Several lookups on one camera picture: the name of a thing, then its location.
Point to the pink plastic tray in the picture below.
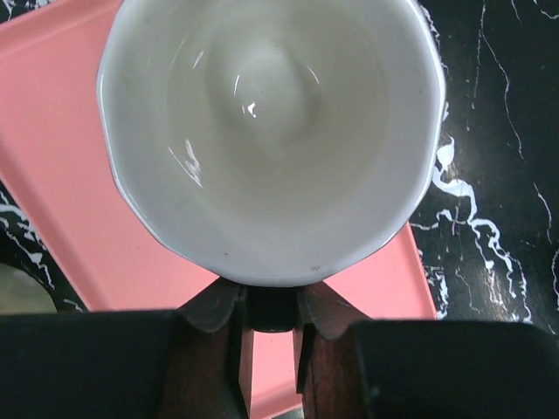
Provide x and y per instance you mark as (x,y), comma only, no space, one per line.
(54,163)

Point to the pale green mug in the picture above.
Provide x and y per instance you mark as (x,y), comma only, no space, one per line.
(274,143)

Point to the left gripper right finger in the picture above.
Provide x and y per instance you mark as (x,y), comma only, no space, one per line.
(328,372)

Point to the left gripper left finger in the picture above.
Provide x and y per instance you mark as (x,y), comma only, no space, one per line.
(210,364)

